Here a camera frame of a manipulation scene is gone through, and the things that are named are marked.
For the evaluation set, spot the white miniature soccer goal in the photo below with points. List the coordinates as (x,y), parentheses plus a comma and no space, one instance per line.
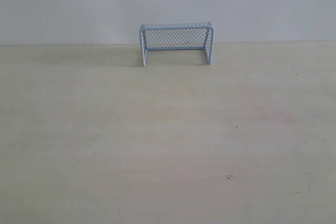
(180,36)

